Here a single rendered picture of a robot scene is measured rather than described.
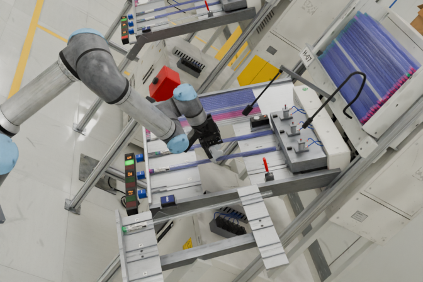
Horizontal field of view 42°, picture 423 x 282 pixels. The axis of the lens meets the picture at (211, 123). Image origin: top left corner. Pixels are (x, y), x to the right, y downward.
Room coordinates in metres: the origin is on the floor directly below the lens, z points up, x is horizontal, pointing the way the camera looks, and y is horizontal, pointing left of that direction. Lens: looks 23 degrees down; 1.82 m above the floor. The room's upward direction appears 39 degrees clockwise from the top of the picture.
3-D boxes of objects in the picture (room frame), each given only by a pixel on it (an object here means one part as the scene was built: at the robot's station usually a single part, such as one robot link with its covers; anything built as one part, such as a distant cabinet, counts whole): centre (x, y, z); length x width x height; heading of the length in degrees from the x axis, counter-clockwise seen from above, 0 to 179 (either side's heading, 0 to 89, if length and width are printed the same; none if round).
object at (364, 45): (2.16, -0.34, 1.52); 0.51 x 0.13 x 0.27; 28
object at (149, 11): (3.45, 0.41, 0.66); 1.01 x 0.73 x 1.31; 118
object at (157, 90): (2.69, 0.32, 0.39); 0.24 x 0.24 x 0.78; 28
